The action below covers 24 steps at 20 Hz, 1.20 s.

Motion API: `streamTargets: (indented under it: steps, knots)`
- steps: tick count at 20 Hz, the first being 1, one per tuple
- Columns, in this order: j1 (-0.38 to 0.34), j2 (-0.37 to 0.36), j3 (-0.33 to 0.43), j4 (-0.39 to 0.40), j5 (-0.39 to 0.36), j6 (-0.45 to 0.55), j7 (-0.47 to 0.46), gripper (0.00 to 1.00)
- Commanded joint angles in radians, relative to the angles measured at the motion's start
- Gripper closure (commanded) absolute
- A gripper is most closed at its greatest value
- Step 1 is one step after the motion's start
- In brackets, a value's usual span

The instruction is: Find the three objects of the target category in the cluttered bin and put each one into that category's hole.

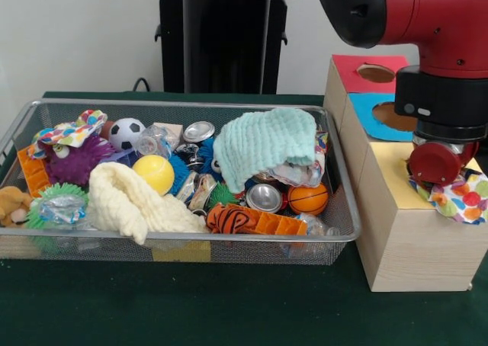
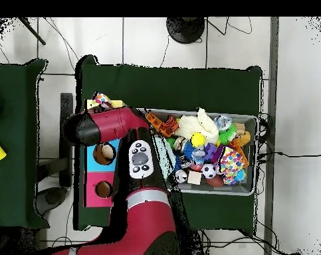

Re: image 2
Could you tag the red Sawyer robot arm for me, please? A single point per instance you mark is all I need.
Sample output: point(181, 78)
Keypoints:
point(109, 127)

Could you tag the wooden box with three holes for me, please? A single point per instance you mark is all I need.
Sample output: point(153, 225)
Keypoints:
point(101, 186)

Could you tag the shallow clear mesh bin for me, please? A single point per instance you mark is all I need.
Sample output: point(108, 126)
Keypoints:
point(249, 183)

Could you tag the orange plastic grid tray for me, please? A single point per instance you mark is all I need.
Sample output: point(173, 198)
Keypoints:
point(158, 123)

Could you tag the mint green knitted cloth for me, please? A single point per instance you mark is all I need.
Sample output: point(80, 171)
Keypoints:
point(168, 156)

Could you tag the orange tiger plush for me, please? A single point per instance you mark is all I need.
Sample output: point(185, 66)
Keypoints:
point(170, 123)

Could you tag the yellow ball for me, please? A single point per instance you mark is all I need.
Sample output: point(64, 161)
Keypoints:
point(198, 140)

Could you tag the cream knitted cloth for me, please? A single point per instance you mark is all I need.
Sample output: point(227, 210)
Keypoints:
point(200, 124)

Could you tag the black and white soccer ball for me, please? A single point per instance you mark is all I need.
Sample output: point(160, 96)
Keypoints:
point(209, 171)

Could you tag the green spiky ball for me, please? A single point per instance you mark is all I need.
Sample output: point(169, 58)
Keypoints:
point(227, 135)

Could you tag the brown football toy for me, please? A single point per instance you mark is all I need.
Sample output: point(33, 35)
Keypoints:
point(215, 181)

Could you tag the tan plush toy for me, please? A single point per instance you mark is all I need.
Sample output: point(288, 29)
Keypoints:
point(244, 138)

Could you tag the black upright panel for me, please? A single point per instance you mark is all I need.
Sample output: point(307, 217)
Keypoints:
point(66, 103)

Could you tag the black round stand base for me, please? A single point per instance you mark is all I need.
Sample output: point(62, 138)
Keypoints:
point(186, 29)

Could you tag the grey rounded stand foot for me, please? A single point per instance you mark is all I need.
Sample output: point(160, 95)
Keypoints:
point(52, 198)

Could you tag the dark green side table cloth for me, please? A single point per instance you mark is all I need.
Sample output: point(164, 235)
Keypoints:
point(14, 119)

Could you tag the black tripod leg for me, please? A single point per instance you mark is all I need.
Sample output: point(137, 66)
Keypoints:
point(32, 31)

